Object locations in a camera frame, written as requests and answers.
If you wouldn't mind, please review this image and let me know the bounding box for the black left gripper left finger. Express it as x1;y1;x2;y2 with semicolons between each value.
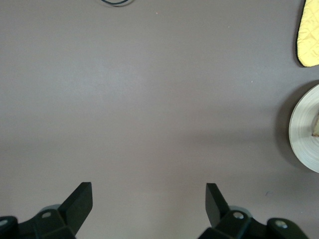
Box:
32;182;93;239

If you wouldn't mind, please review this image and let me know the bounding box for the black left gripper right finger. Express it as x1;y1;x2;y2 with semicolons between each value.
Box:
199;183;251;239

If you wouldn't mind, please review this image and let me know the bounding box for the round light wooden plate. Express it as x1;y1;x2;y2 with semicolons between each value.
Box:
289;83;319;173

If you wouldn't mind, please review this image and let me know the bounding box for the brown table cover sheet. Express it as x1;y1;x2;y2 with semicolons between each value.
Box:
0;0;319;239

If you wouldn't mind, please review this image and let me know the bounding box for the yellow quilted oven mitt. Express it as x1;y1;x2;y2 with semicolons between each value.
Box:
294;0;319;67

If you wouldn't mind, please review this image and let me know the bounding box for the black looped table cable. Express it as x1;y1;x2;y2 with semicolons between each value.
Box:
100;0;133;6

